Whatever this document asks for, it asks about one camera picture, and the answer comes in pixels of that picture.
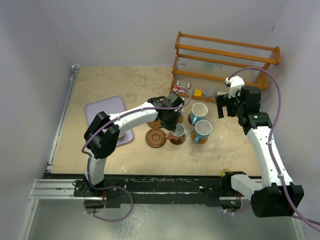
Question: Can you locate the large brown grooved coaster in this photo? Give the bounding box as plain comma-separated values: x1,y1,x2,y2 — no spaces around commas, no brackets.
145,128,166,148

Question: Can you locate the red handled white cup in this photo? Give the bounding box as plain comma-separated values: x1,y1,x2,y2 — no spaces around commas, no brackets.
165,123,185,140

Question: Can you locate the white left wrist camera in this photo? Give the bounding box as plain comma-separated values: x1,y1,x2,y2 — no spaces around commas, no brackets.
177,92,186,106

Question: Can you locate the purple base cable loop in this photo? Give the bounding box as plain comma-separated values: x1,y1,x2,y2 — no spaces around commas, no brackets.
83,184,135,222

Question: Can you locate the yellow tape roll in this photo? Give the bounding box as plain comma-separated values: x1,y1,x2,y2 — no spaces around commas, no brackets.
220,168,231,178

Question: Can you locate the light blue mug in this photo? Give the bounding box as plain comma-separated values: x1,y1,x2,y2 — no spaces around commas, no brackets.
190,102,208,123

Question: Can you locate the clear plastic jar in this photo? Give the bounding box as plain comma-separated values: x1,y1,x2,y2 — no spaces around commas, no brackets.
203,87,215,99

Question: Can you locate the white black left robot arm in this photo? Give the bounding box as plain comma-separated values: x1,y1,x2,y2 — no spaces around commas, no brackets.
81,92,191,196

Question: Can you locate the large brown ringed coaster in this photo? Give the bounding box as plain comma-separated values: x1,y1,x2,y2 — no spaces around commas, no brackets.
147,120,162,128

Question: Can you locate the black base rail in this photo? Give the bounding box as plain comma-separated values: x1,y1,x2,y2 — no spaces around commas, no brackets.
72,174,245,210

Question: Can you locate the lavender plastic tray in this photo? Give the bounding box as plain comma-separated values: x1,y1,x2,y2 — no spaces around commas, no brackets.
84,95,134,146

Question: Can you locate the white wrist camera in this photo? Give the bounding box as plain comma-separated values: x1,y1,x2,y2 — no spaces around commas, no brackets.
224,76,245,99
177,92,186,106

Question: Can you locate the wooden shelf rack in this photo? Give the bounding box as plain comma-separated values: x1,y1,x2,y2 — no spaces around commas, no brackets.
169,32,281,102

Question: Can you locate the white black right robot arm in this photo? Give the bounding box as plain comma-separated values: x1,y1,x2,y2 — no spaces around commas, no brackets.
215,85,304,218

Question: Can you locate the dark walnut coaster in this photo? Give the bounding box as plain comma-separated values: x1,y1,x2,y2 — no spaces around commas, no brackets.
169,134,186,145

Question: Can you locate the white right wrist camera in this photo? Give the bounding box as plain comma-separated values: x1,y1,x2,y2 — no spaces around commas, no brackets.
224,76,245,99

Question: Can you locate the large blue mug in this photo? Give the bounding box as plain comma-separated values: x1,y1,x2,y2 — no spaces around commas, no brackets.
194,120,213,137

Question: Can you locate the olive green cup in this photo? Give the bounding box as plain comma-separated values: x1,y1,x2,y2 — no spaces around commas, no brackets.
118,132,125,139

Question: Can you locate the light orange wood coaster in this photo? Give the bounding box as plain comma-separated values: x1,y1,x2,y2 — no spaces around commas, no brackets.
190,130,209,145

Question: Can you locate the yellow small container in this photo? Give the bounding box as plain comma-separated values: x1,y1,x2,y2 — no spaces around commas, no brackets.
194,89,202,97

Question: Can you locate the red white box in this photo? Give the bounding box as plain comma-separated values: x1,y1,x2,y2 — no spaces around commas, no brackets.
172,85,185,94

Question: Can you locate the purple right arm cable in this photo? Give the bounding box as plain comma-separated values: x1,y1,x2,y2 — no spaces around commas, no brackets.
227,66,320,227

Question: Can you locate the dark wood coaster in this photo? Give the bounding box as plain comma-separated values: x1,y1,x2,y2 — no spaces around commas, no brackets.
187,114,196,126

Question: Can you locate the green white box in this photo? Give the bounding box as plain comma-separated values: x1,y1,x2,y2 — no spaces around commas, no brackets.
217,91,227,96

